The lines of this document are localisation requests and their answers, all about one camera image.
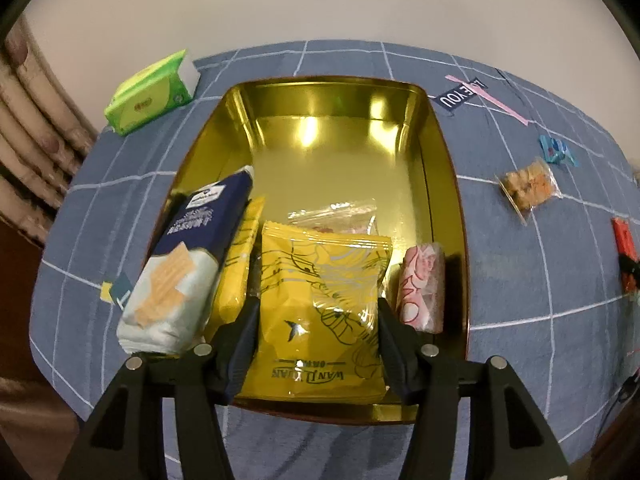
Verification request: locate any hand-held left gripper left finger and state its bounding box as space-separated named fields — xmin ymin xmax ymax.
xmin=57 ymin=296 xmax=263 ymax=480

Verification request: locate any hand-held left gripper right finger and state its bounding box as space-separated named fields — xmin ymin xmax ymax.
xmin=376 ymin=298 xmax=571 ymax=480

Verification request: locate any large yellow snack packet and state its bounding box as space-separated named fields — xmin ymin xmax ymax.
xmin=252 ymin=220 xmax=393 ymax=406

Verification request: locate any clear snack bag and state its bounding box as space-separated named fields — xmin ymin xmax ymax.
xmin=287 ymin=199 xmax=378 ymax=236

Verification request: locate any gold tin box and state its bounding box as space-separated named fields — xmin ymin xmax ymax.
xmin=145 ymin=76 xmax=471 ymax=426

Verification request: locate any clear bag of orange snacks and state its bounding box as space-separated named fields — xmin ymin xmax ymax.
xmin=495 ymin=157 xmax=561 ymax=226

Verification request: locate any thin yellow snack packet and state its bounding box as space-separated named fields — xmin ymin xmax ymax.
xmin=215 ymin=196 xmax=266 ymax=323

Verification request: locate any pink and white snack packet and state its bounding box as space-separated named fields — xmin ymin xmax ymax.
xmin=396 ymin=242 xmax=446 ymax=333

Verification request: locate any blue and white cracker packet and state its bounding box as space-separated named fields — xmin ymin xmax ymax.
xmin=116 ymin=167 xmax=256 ymax=356

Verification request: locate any blue checked tablecloth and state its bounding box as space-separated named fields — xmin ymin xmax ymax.
xmin=29 ymin=40 xmax=640 ymax=471

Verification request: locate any brown wooden cabinet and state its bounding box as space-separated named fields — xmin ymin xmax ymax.
xmin=0 ymin=220 xmax=56 ymax=376

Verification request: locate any red snack packet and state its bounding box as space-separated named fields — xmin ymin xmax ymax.
xmin=612 ymin=217 xmax=640 ymax=293

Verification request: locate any small blue wrapped candy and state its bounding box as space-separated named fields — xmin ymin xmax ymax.
xmin=539 ymin=135 xmax=581 ymax=167

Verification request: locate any green tissue pack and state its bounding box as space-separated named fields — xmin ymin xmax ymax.
xmin=104 ymin=50 xmax=202 ymax=136

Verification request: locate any beige patterned curtain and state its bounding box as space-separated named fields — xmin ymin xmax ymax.
xmin=0 ymin=12 xmax=98 ymax=248

